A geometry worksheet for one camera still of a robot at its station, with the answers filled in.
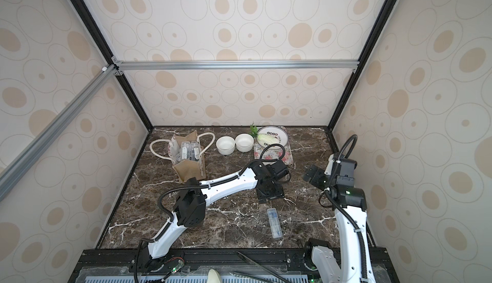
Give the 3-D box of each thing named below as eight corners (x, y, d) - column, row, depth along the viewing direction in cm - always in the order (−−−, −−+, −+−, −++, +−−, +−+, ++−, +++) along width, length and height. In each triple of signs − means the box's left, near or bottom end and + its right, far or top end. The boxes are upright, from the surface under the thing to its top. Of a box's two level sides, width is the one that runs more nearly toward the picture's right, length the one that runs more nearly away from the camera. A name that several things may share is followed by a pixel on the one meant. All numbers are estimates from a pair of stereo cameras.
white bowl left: (215, 155, 109) (214, 150, 106) (218, 140, 116) (217, 136, 113) (234, 155, 109) (233, 150, 106) (235, 140, 116) (234, 136, 113)
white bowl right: (235, 152, 110) (234, 147, 106) (236, 138, 117) (235, 133, 113) (253, 152, 110) (254, 147, 106) (253, 138, 117) (253, 133, 113)
